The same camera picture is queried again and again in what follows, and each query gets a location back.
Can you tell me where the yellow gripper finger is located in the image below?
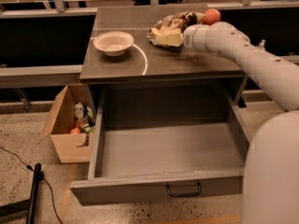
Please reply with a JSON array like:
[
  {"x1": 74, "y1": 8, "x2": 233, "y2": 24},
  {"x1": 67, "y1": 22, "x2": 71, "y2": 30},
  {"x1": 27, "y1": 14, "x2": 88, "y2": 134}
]
[{"x1": 149, "y1": 28, "x2": 183, "y2": 47}]

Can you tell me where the brown chip bag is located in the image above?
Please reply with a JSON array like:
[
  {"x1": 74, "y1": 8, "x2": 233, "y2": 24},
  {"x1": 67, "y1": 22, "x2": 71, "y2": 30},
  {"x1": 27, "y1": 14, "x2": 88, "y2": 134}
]
[{"x1": 149, "y1": 11, "x2": 205, "y2": 34}]

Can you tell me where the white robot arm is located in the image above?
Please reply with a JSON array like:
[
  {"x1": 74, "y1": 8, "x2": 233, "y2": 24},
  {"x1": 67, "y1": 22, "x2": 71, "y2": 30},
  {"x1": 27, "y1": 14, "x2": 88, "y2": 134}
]
[{"x1": 183, "y1": 21, "x2": 299, "y2": 224}]

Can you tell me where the grey cabinet with dark top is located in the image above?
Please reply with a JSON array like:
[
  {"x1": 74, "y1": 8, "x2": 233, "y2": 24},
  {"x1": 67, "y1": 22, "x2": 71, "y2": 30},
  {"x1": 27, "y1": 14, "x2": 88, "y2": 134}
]
[{"x1": 80, "y1": 6, "x2": 247, "y2": 119}]

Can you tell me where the open grey top drawer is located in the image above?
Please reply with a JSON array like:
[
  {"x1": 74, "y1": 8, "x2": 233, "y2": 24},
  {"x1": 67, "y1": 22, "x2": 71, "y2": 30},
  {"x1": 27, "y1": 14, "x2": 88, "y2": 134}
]
[{"x1": 70, "y1": 91, "x2": 253, "y2": 206}]

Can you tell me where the red apple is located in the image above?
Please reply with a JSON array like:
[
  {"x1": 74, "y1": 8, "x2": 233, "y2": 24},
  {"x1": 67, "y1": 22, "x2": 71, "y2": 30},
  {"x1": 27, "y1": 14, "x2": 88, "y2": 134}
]
[{"x1": 203, "y1": 8, "x2": 221, "y2": 25}]

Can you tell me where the white paper bowl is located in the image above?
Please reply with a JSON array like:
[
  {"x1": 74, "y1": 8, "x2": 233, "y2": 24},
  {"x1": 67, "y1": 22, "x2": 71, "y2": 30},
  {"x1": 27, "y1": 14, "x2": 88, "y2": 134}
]
[{"x1": 93, "y1": 31, "x2": 134, "y2": 57}]

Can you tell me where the clear plastic bottle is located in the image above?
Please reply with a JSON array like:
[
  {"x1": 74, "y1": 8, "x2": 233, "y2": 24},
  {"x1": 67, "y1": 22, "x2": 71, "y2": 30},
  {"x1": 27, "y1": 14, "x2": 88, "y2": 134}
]
[{"x1": 256, "y1": 39, "x2": 265, "y2": 50}]

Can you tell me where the white packet in box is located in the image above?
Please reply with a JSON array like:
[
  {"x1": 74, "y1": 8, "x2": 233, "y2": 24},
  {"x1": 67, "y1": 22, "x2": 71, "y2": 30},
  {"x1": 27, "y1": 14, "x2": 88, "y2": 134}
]
[{"x1": 74, "y1": 103, "x2": 84, "y2": 119}]

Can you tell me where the small red fruit in box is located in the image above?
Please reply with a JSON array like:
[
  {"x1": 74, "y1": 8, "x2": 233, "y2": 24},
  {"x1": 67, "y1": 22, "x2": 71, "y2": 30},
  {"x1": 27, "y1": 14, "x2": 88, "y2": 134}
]
[{"x1": 70, "y1": 128, "x2": 81, "y2": 134}]

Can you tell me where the open cardboard box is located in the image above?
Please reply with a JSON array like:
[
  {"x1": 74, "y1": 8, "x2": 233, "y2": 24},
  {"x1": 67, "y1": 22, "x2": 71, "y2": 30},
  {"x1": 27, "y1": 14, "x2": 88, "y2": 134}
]
[{"x1": 38, "y1": 84, "x2": 93, "y2": 163}]

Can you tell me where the black stand leg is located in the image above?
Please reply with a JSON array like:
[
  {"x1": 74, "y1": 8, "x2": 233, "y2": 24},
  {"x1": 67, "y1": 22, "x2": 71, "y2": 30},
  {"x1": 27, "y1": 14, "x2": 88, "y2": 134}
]
[{"x1": 0, "y1": 163, "x2": 43, "y2": 224}]

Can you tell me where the black drawer handle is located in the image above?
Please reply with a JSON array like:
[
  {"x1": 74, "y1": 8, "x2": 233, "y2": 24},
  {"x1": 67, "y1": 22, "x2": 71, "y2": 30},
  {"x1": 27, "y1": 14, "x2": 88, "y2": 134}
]
[{"x1": 165, "y1": 182, "x2": 202, "y2": 198}]

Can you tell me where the black floor cable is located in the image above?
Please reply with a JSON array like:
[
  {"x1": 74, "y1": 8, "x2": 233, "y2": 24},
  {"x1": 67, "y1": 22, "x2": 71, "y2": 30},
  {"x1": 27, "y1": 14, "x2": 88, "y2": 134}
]
[{"x1": 0, "y1": 146, "x2": 64, "y2": 224}]

